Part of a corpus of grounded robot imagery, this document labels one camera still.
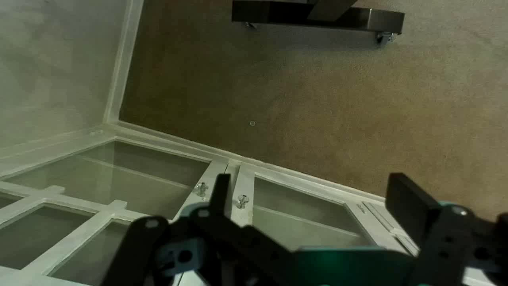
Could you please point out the tall white glass-door cabinet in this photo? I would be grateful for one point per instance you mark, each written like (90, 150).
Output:
(132, 176)

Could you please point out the black stand base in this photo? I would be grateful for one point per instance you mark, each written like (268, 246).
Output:
(295, 14)

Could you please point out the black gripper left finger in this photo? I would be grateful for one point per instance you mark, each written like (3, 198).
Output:
(220, 196)

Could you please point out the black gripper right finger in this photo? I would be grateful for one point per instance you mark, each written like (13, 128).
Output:
(409, 201)

